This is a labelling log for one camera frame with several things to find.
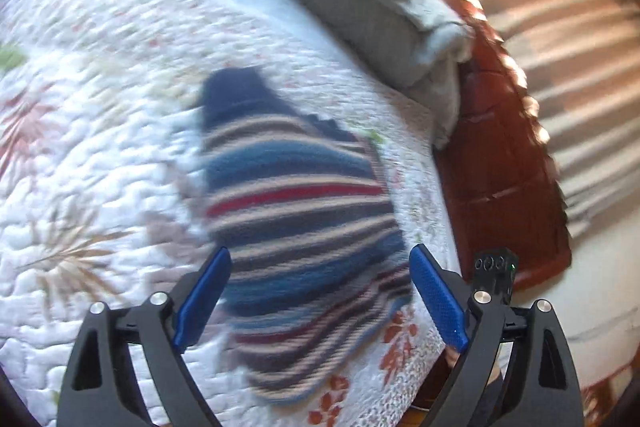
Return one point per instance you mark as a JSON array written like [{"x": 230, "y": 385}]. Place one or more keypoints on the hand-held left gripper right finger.
[{"x": 440, "y": 297}]

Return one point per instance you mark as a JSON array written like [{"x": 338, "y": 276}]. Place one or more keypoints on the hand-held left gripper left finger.
[{"x": 202, "y": 297}]

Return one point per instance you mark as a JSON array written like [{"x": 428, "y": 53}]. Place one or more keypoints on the striped knit sweater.
[{"x": 300, "y": 217}]

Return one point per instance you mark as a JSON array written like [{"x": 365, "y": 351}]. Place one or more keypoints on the wooden headboard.
[{"x": 500, "y": 147}]

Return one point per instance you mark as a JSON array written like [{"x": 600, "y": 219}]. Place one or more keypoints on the floral quilted bedspread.
[{"x": 100, "y": 147}]

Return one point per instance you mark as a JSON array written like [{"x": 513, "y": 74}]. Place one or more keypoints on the grey comforter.
[{"x": 360, "y": 2}]

